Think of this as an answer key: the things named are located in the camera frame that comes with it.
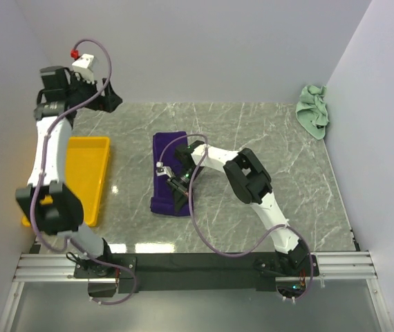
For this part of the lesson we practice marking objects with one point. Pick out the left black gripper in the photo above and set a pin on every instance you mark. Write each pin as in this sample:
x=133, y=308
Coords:
x=111, y=99

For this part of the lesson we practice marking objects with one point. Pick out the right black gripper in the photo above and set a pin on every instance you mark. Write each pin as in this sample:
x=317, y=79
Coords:
x=180, y=194

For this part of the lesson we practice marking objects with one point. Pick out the purple towel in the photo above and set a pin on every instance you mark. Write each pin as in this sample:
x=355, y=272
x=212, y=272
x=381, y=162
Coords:
x=165, y=163

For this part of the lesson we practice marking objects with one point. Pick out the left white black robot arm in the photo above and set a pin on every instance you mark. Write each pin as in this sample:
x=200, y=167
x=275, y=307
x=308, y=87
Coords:
x=54, y=211

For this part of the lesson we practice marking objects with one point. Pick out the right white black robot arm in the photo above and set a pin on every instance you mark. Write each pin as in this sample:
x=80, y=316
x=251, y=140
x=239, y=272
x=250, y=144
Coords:
x=251, y=184

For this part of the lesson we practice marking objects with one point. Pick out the yellow plastic tray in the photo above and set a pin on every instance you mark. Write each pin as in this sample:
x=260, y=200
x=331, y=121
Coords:
x=80, y=163

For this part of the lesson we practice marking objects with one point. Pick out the green crumpled towel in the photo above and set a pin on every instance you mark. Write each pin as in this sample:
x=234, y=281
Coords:
x=311, y=111

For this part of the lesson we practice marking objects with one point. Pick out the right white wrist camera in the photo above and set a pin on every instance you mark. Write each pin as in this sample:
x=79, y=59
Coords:
x=162, y=170

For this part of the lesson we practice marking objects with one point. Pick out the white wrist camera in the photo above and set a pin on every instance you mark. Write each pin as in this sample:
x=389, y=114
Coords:
x=162, y=170
x=83, y=65

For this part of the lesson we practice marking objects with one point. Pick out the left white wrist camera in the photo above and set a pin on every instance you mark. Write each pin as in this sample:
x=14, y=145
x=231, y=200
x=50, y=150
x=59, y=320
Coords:
x=83, y=65

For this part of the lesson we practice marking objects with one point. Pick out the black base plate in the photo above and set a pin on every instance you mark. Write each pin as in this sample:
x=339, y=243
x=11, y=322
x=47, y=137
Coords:
x=192, y=271

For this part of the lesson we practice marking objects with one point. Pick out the aluminium frame rail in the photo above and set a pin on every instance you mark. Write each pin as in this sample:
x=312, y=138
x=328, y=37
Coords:
x=340, y=266

